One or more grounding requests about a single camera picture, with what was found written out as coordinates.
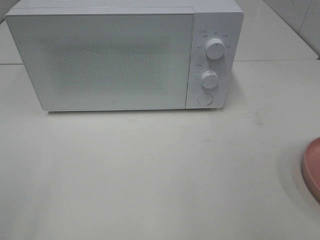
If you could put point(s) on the upper white dial knob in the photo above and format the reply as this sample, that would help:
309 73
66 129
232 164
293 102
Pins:
215 48

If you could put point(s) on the white microwave door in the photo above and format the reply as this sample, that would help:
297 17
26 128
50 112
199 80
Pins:
106 62

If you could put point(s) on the white microwave oven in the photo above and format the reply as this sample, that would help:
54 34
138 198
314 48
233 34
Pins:
211 19

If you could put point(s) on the pink round plate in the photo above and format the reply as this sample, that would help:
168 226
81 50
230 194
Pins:
310 168

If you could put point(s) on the white dial knob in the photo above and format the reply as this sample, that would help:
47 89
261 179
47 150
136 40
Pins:
215 48
209 79

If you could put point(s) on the lower white dial knob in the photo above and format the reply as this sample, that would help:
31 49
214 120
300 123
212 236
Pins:
209 79

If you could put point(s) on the round white door button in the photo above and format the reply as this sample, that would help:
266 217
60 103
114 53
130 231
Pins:
205 99

